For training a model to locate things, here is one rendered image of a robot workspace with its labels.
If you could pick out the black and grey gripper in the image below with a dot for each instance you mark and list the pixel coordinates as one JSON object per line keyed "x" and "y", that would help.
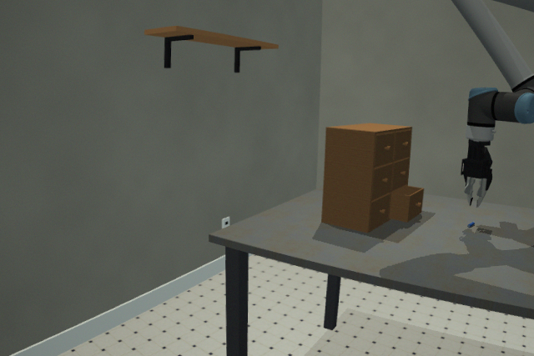
{"x": 473, "y": 169}

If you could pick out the brown wooden chest of drawers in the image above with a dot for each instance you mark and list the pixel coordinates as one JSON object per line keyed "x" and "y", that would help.
{"x": 348, "y": 174}

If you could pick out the brown wooden drawer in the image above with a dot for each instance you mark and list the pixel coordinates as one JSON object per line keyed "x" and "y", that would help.
{"x": 403, "y": 207}
{"x": 384, "y": 154}
{"x": 381, "y": 185}
{"x": 378, "y": 210}
{"x": 400, "y": 172}
{"x": 402, "y": 143}

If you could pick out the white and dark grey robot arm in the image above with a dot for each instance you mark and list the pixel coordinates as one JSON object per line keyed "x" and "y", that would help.
{"x": 487, "y": 105}

